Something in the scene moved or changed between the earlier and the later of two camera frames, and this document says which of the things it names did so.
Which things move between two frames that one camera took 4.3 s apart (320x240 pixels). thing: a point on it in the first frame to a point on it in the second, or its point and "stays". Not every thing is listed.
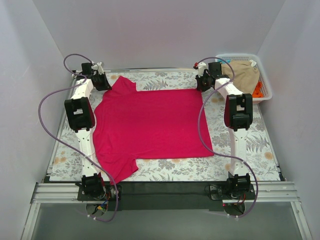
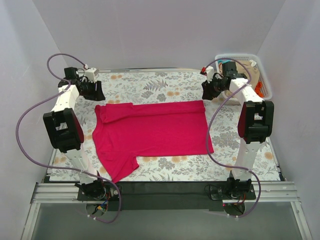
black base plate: (166, 196) stays
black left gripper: (101, 83) to (92, 89)
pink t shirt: (129, 125) stays
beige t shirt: (244, 75) stays
